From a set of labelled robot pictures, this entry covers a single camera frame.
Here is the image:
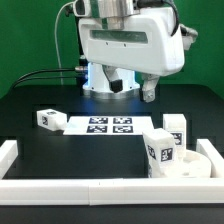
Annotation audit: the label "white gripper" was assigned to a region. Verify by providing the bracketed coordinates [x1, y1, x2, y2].
[79, 7, 185, 102]

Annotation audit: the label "white round stool seat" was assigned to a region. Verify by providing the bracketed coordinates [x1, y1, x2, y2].
[148, 149, 213, 179]

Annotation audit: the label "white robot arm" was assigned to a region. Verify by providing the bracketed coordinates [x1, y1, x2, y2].
[72, 0, 198, 102]

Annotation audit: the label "white marker sheet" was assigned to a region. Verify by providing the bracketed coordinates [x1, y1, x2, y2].
[64, 116, 154, 135]

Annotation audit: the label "black camera on stand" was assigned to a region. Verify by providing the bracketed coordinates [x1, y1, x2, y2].
[65, 3, 88, 66]

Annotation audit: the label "white camera cable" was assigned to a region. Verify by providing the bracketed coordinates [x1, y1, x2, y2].
[54, 0, 79, 86]

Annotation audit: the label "black cables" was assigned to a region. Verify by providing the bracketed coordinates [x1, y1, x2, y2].
[11, 66, 88, 90]

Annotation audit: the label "white U-shaped frame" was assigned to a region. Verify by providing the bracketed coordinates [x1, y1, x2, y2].
[0, 140, 224, 206]

